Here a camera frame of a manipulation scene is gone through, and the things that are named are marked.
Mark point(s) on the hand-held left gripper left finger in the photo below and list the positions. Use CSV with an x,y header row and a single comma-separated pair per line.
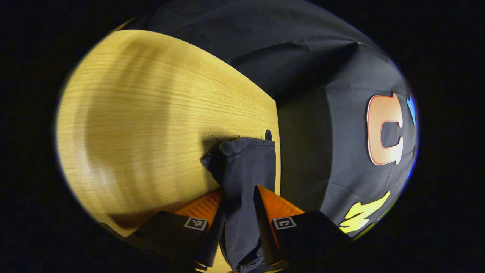
x,y
216,242

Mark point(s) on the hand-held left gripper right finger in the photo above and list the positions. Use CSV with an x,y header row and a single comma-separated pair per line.
x,y
265,235

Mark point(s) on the dark grey jeans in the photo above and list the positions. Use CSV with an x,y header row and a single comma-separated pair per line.
x,y
246,170

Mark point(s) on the black backdrop cloth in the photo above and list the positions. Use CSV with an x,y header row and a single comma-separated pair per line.
x,y
303,57

